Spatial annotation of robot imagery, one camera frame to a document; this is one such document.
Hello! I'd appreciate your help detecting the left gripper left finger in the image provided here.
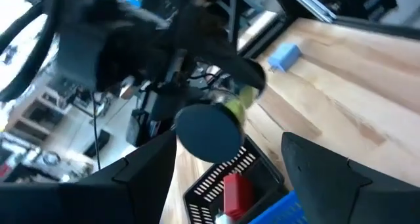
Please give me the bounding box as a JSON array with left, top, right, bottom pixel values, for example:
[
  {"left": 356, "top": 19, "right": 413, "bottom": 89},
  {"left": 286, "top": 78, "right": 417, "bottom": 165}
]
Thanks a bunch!
[{"left": 0, "top": 130, "right": 178, "bottom": 224}]

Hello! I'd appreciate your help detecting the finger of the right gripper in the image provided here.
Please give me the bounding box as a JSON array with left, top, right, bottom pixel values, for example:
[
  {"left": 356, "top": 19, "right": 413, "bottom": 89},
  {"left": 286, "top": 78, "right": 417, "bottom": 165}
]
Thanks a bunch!
[{"left": 182, "top": 41, "right": 267, "bottom": 93}]

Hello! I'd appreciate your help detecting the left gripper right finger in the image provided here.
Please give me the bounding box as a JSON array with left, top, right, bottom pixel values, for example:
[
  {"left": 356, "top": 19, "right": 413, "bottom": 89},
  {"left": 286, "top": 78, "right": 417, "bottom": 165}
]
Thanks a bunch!
[{"left": 281, "top": 131, "right": 420, "bottom": 224}]

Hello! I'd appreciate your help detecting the light blue charger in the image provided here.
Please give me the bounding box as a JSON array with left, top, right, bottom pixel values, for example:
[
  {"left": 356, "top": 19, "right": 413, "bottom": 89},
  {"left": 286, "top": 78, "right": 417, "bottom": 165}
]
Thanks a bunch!
[{"left": 266, "top": 42, "right": 303, "bottom": 73}]

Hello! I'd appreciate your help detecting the green sand timer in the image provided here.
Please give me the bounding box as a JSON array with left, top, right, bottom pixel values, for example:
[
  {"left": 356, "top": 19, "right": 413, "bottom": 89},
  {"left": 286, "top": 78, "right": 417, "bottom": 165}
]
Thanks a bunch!
[{"left": 173, "top": 84, "right": 260, "bottom": 164}]

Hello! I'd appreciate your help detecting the red charger block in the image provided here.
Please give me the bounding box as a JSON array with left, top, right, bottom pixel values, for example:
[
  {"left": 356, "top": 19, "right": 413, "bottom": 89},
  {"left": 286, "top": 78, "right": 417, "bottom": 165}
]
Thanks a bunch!
[{"left": 222, "top": 172, "right": 256, "bottom": 222}]

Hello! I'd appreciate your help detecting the blue slotted basket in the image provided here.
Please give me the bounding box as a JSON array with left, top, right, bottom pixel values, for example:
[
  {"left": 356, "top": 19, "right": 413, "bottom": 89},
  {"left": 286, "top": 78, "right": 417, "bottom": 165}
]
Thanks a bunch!
[{"left": 247, "top": 190, "right": 311, "bottom": 224}]

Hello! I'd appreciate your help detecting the black slotted basket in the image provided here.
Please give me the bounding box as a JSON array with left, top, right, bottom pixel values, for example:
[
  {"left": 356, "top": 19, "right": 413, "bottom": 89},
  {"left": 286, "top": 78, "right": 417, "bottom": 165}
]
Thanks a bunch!
[{"left": 182, "top": 135, "right": 286, "bottom": 224}]

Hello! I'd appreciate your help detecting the small white charger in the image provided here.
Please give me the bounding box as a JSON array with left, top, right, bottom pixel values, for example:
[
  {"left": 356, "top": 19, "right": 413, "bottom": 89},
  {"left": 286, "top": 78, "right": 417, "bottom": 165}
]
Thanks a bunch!
[{"left": 215, "top": 210, "right": 234, "bottom": 224}]

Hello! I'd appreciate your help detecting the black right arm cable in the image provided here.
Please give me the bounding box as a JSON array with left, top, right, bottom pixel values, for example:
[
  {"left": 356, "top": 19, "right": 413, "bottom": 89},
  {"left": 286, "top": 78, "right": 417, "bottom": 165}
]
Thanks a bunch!
[{"left": 0, "top": 0, "right": 64, "bottom": 102}]

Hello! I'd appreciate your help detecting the silver metal bracket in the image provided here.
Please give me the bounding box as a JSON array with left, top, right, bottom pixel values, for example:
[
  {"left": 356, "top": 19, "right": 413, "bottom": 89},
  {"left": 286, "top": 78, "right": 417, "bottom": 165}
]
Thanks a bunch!
[{"left": 283, "top": 0, "right": 338, "bottom": 24}]

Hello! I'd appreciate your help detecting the black aluminium table frame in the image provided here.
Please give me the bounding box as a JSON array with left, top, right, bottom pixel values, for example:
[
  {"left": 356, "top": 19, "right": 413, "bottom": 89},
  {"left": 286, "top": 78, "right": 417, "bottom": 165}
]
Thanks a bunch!
[{"left": 239, "top": 0, "right": 420, "bottom": 59}]

